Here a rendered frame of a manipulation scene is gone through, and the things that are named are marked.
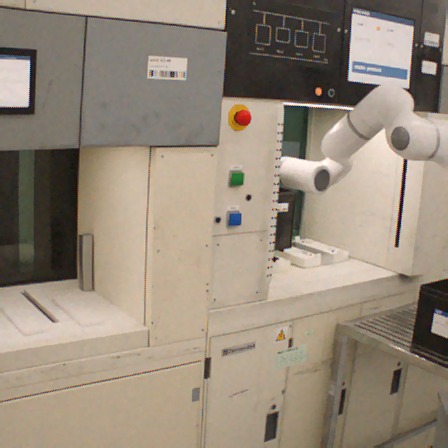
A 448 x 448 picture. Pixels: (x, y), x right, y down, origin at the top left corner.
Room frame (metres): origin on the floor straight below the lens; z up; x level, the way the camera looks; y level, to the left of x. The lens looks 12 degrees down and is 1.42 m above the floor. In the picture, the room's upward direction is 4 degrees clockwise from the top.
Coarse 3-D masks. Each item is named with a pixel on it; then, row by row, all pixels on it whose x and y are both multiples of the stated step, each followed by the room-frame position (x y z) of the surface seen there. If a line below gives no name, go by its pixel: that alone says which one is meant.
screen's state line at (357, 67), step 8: (352, 64) 1.82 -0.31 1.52; (360, 64) 1.84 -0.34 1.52; (368, 64) 1.86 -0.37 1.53; (376, 64) 1.88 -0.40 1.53; (352, 72) 1.82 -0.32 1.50; (360, 72) 1.84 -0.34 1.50; (368, 72) 1.86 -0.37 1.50; (376, 72) 1.89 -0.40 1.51; (384, 72) 1.91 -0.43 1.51; (392, 72) 1.93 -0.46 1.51; (400, 72) 1.95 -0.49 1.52
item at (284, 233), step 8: (280, 192) 1.94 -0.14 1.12; (288, 192) 1.96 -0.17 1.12; (296, 192) 1.98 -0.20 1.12; (280, 200) 1.94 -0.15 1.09; (288, 200) 1.96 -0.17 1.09; (280, 208) 1.95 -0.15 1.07; (288, 208) 1.97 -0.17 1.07; (280, 216) 1.95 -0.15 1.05; (288, 216) 1.97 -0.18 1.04; (280, 224) 1.95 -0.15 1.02; (288, 224) 1.97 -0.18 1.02; (280, 232) 1.95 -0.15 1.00; (288, 232) 1.97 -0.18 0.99; (280, 240) 1.95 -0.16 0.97; (288, 240) 1.97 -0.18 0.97; (280, 248) 1.95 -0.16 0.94; (288, 248) 1.97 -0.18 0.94
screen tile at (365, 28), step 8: (360, 24) 1.83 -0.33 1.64; (368, 24) 1.86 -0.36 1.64; (376, 24) 1.88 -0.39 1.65; (360, 32) 1.84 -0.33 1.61; (368, 32) 1.86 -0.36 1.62; (376, 32) 1.88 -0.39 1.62; (376, 40) 1.88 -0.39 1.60; (360, 48) 1.84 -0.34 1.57; (368, 48) 1.86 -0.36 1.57; (376, 48) 1.88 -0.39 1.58; (360, 56) 1.84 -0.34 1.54; (368, 56) 1.86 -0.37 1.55; (376, 56) 1.88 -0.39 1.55
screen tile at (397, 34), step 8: (392, 32) 1.92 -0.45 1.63; (400, 32) 1.95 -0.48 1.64; (392, 40) 1.92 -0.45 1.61; (400, 40) 1.95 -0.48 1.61; (408, 40) 1.97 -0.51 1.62; (384, 48) 1.90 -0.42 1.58; (408, 48) 1.97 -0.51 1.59; (384, 56) 1.90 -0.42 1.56; (392, 56) 1.93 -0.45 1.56; (400, 56) 1.95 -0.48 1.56; (408, 56) 1.97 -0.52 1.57; (408, 64) 1.98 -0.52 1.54
